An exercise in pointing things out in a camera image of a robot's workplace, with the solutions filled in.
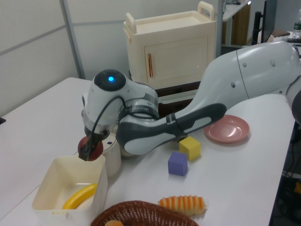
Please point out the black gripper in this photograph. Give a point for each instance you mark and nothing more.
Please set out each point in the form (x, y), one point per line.
(98, 137)

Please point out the red toy apple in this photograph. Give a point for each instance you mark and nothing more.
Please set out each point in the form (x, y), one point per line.
(97, 151)

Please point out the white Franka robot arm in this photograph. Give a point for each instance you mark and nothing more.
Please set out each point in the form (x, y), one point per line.
(235, 77)

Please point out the cream square plastic container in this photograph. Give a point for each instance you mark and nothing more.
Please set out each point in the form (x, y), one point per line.
(70, 174)

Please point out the small white lidded bin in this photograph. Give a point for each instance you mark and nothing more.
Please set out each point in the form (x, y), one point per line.
(113, 160)

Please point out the yellow toy banana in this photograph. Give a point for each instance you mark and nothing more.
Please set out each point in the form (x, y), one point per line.
(80, 196)

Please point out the golden toy bread bun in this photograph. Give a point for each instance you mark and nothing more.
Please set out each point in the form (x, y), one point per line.
(114, 223)

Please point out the brown wicker basket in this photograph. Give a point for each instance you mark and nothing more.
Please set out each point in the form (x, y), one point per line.
(141, 215)

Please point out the purple foam cube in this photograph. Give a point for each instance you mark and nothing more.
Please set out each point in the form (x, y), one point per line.
(177, 164)

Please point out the yellow foam cube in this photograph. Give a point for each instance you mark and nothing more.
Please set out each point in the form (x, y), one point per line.
(189, 148)

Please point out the orange striped toy bread roll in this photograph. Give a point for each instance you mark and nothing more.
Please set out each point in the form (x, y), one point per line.
(183, 204)

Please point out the pink plastic plate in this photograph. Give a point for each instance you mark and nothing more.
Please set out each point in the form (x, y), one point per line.
(227, 130)

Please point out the wooden background shelf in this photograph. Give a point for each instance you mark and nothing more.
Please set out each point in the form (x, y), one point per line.
(238, 26)

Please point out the black monitor stand pole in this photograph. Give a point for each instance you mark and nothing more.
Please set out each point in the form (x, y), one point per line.
(256, 28)

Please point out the clear plastic bottle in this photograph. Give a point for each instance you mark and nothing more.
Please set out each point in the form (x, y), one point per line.
(297, 26)

